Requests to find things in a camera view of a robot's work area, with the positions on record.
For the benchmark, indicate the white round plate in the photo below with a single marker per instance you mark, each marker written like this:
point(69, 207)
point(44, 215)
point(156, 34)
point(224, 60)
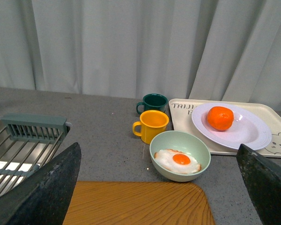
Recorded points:
point(247, 128)

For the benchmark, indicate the light green bowl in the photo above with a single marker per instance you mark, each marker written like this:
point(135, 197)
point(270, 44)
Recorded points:
point(183, 142)

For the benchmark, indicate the fake fried egg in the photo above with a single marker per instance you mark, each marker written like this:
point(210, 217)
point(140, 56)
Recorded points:
point(177, 161)

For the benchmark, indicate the cream bear serving tray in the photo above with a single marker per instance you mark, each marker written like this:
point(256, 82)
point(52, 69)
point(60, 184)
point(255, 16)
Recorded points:
point(181, 116)

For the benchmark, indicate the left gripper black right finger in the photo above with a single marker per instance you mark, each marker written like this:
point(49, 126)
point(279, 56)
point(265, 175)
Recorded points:
point(262, 178)

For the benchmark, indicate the dark green mug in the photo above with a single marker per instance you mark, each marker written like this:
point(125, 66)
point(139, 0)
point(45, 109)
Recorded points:
point(152, 101)

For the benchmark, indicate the orange mandarin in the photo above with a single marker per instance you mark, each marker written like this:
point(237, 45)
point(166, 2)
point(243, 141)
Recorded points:
point(220, 118)

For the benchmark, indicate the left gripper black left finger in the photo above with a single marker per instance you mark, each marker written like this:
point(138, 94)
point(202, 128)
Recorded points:
point(44, 197)

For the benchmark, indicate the green sink drain rack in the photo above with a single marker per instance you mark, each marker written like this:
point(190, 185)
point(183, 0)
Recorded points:
point(27, 142)

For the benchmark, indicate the grey-white curtain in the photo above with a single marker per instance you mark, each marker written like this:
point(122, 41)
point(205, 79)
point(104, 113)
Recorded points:
point(225, 50)

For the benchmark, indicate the wooden cutting board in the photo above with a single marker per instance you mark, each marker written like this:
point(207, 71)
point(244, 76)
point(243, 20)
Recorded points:
point(138, 203)

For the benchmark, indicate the yellow mug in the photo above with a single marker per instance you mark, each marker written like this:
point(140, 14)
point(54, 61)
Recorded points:
point(151, 123)

